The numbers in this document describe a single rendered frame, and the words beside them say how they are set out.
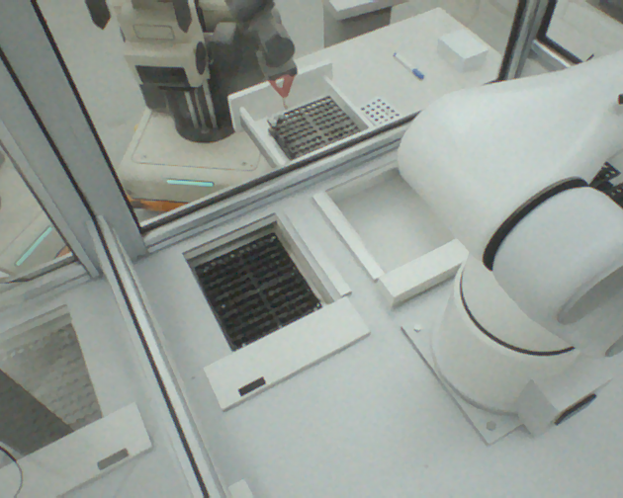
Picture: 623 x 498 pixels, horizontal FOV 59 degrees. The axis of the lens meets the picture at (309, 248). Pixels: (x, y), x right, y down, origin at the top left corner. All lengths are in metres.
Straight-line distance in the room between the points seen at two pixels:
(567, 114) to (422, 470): 0.58
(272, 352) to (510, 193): 0.60
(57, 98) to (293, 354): 0.52
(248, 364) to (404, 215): 0.53
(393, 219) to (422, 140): 0.80
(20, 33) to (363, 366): 0.68
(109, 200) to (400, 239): 0.60
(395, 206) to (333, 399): 0.53
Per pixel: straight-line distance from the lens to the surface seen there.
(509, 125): 0.46
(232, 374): 0.93
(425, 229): 1.24
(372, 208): 1.27
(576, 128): 0.47
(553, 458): 0.94
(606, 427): 0.98
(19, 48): 0.81
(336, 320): 0.95
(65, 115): 0.87
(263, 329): 1.02
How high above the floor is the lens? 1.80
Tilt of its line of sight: 54 degrees down
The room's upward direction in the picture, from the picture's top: 4 degrees counter-clockwise
